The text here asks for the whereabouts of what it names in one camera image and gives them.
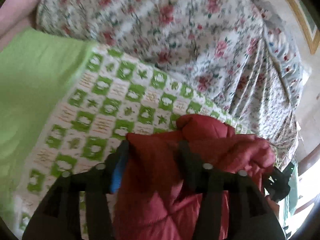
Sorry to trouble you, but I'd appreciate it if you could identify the red puffer jacket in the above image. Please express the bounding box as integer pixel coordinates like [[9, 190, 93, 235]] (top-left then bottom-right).
[[113, 114, 276, 239]]

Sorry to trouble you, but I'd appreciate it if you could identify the green checkered bed sheet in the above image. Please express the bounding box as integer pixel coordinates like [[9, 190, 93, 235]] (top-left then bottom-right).
[[1, 29, 249, 238]]

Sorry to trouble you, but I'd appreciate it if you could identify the grey floral pillow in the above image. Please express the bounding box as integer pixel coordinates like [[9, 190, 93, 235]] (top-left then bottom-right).
[[251, 0, 304, 109]]

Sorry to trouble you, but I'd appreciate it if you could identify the gold framed landscape painting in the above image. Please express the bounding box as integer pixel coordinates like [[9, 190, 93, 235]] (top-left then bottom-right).
[[286, 0, 319, 55]]

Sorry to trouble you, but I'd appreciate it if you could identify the rose floral folded quilt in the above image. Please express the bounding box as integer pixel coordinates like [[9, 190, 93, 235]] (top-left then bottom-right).
[[36, 0, 298, 168]]

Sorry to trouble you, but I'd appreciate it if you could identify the pink blanket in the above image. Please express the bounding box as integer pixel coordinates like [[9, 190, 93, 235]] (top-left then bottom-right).
[[1, 0, 40, 37]]

